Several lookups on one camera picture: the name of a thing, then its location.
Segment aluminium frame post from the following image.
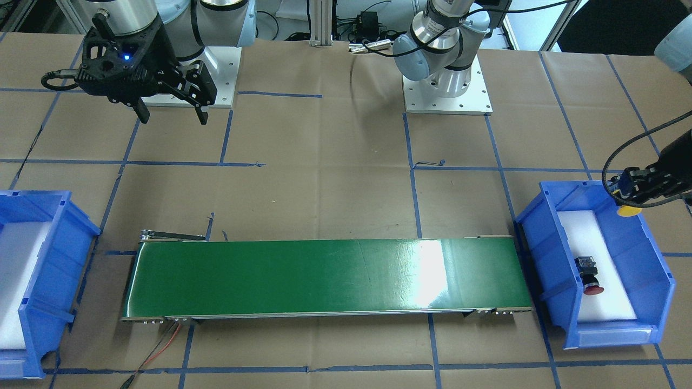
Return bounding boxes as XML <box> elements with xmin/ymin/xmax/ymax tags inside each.
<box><xmin>307</xmin><ymin>1</ymin><xmax>337</xmax><ymax>47</ymax></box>

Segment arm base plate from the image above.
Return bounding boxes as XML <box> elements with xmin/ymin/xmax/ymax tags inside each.
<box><xmin>143</xmin><ymin>46</ymin><xmax>242</xmax><ymax>109</ymax></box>
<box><xmin>401</xmin><ymin>56</ymin><xmax>494</xmax><ymax>115</ymax></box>

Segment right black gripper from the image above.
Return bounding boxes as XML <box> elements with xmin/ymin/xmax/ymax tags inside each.
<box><xmin>74</xmin><ymin>14</ymin><xmax>217</xmax><ymax>125</ymax></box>

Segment black braided cable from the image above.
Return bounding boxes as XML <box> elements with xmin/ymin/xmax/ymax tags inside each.
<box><xmin>601</xmin><ymin>111</ymin><xmax>692</xmax><ymax>209</ymax></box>

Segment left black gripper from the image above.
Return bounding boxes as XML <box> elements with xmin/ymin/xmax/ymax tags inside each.
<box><xmin>608</xmin><ymin>130</ymin><xmax>691</xmax><ymax>207</ymax></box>

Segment yellow push button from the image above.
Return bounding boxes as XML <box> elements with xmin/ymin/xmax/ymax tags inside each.
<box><xmin>607</xmin><ymin>180</ymin><xmax>642</xmax><ymax>217</ymax></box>

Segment white foam pad source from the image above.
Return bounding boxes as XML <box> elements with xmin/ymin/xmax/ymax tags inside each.
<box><xmin>557</xmin><ymin>210</ymin><xmax>637</xmax><ymax>323</ymax></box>

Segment black power adapter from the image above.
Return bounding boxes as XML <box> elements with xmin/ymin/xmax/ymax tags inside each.
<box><xmin>354</xmin><ymin>11</ymin><xmax>380</xmax><ymax>40</ymax></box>

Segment green conveyor belt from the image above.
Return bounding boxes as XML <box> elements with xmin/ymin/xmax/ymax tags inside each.
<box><xmin>121</xmin><ymin>236</ymin><xmax>533</xmax><ymax>323</ymax></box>

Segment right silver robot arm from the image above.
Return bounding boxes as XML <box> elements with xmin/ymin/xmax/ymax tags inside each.
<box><xmin>68</xmin><ymin>1</ymin><xmax>256</xmax><ymax>125</ymax></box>

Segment empty blue bin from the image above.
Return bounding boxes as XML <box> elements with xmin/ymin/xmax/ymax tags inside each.
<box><xmin>1</xmin><ymin>190</ymin><xmax>101</xmax><ymax>380</ymax></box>

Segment red black conveyor wires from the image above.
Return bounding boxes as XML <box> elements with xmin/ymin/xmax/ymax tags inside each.
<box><xmin>119</xmin><ymin>320</ymin><xmax>184</xmax><ymax>389</ymax></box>

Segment red push button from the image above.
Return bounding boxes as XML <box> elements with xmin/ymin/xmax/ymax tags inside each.
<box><xmin>574</xmin><ymin>256</ymin><xmax>604</xmax><ymax>296</ymax></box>

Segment white foam pad destination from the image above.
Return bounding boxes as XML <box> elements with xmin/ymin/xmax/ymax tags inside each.
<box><xmin>1</xmin><ymin>222</ymin><xmax>52</xmax><ymax>350</ymax></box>

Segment blue bin with buttons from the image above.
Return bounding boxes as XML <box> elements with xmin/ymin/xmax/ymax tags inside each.
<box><xmin>517</xmin><ymin>180</ymin><xmax>675</xmax><ymax>350</ymax></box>

